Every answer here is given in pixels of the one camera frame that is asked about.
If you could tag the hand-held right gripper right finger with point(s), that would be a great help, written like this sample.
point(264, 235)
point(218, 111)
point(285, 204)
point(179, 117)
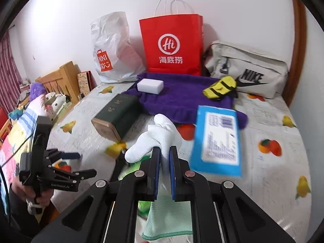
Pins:
point(174, 169)

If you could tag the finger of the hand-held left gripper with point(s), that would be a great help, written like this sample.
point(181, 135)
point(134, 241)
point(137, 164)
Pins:
point(81, 174)
point(72, 155)

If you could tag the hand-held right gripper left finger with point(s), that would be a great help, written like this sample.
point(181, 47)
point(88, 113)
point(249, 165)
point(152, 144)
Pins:
point(155, 168)

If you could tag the mint green cloth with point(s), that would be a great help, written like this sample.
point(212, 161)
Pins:
point(169, 220)

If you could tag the person's left forearm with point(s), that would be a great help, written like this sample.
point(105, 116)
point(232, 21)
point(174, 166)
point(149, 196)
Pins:
point(6, 215)

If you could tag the person's left hand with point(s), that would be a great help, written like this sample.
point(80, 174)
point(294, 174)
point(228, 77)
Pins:
point(19, 191)

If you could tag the green packet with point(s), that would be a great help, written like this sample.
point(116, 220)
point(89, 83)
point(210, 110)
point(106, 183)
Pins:
point(131, 171)

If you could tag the striped colourful blanket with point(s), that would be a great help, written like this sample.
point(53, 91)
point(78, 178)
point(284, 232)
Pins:
point(22, 121)

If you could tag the purple plush toy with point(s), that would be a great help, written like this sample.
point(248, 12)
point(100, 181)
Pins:
point(38, 89)

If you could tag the blue tissue box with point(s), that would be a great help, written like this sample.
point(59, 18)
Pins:
point(217, 134)

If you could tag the dark green gold box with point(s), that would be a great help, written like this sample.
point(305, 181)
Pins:
point(116, 111)

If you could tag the wooden headboard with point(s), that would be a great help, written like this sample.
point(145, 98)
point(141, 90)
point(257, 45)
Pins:
point(63, 76)

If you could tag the brown patterned box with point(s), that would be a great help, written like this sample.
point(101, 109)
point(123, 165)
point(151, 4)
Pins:
point(84, 82)

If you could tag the red striped curtain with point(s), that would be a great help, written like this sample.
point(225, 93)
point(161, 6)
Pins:
point(8, 73)

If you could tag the purple fabric tray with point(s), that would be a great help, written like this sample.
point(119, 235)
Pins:
point(182, 96)

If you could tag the white sponge block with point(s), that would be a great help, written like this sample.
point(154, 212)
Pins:
point(149, 85)

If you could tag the fruit print bed sheet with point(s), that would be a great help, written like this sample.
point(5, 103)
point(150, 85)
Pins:
point(265, 136)

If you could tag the white plastic shopping bag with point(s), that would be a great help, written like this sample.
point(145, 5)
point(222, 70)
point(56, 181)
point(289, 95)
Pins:
point(111, 38)

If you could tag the grey fabric bag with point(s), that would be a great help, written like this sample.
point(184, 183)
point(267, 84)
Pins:
point(248, 60)

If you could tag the red paper bag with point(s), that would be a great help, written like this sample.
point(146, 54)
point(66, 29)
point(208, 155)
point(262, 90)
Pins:
point(172, 30)

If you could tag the wooden door frame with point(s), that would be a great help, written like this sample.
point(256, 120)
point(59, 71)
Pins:
point(297, 55)

